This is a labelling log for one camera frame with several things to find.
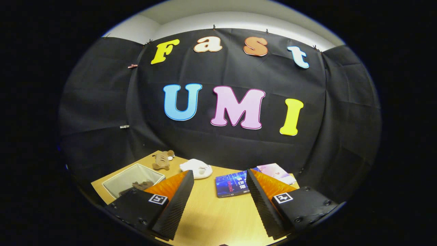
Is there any brown plush toy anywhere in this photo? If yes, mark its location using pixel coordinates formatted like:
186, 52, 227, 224
152, 150, 175, 170

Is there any white plush toy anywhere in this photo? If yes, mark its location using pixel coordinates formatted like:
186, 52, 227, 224
180, 159, 213, 180

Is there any black backdrop cloth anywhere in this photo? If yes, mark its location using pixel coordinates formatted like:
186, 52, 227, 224
58, 28, 381, 205

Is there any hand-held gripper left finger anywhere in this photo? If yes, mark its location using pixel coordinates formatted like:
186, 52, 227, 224
104, 170, 195, 241

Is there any pink cover book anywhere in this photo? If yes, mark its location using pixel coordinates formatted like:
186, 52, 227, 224
257, 163, 297, 185

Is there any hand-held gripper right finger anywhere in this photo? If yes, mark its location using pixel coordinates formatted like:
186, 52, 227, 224
246, 169, 338, 240

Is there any blue cover book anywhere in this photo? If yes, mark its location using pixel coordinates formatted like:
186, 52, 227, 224
215, 168, 253, 198

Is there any row of black clips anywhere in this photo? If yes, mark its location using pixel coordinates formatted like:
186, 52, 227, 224
102, 24, 323, 53

